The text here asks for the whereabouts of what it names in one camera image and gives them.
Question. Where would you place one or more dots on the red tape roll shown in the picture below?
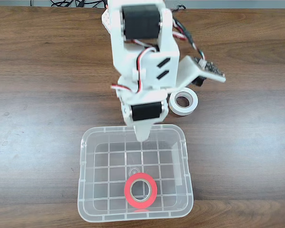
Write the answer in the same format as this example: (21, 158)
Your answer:
(128, 192)

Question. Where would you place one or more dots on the clear plastic storage box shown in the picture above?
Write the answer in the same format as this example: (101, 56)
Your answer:
(85, 166)

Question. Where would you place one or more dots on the white tape roll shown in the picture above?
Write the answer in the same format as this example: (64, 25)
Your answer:
(192, 104)

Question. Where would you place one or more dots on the bare circuit board camera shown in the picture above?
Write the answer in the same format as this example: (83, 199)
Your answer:
(211, 69)

